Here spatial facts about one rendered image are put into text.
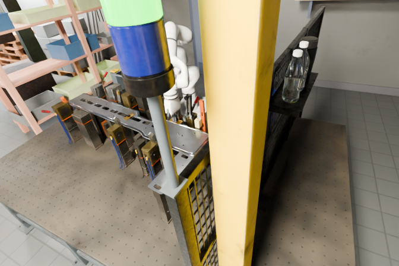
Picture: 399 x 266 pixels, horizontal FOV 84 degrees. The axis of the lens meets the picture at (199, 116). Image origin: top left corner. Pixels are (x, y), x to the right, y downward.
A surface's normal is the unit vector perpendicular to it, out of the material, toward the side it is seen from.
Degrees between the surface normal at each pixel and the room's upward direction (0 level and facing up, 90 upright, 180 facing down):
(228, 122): 90
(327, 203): 0
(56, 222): 0
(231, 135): 90
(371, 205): 0
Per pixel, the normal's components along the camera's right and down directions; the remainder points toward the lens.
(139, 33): 0.32, 0.53
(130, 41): -0.07, 0.58
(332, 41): -0.43, 0.55
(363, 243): -0.08, -0.81
